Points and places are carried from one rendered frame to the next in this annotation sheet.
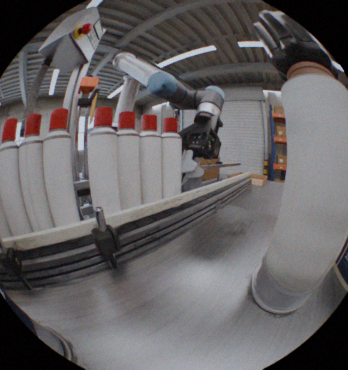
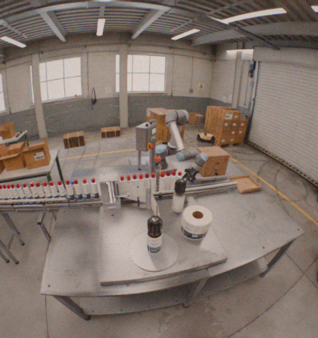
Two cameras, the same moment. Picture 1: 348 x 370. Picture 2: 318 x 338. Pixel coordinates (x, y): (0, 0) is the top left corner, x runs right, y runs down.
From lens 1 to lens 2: 1.31 m
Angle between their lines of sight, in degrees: 33
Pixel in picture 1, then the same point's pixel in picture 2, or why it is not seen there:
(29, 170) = (147, 184)
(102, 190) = (161, 187)
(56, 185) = (153, 186)
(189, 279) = (168, 204)
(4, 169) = (142, 184)
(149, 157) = (172, 181)
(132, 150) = (168, 180)
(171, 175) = not seen: hidden behind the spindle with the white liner
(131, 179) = (167, 185)
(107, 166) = (163, 184)
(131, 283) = (161, 202)
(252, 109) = not seen: outside the picture
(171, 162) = not seen: hidden behind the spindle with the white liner
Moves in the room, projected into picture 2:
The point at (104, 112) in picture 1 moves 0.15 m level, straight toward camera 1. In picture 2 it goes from (162, 175) to (162, 185)
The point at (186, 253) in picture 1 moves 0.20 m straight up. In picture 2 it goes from (170, 201) to (172, 181)
